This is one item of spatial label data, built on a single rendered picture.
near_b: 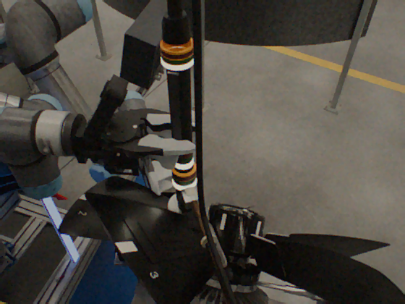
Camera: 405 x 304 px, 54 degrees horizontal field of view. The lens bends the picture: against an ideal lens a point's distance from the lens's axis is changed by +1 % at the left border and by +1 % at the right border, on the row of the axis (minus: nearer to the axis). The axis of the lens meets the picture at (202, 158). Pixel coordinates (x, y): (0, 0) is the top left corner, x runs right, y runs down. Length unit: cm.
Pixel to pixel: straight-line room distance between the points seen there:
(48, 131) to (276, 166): 203
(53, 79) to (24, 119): 33
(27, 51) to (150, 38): 45
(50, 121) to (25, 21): 37
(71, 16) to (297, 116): 214
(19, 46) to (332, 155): 213
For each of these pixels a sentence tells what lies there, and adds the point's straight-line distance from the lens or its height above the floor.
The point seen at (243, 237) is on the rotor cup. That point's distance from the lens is 77.
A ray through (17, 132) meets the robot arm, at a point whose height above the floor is 147.
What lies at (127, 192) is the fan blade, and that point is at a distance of 92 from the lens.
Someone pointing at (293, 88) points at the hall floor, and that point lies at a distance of 317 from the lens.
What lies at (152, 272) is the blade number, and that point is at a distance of 54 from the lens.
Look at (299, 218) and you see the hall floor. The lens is 234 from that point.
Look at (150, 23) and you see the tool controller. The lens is 136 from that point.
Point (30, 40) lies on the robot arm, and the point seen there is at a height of 143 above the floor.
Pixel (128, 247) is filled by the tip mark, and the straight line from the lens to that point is 54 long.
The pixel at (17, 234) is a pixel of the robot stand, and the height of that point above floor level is 22.
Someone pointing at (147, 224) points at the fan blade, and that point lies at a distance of 61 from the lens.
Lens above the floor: 190
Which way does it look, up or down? 48 degrees down
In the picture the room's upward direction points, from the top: straight up
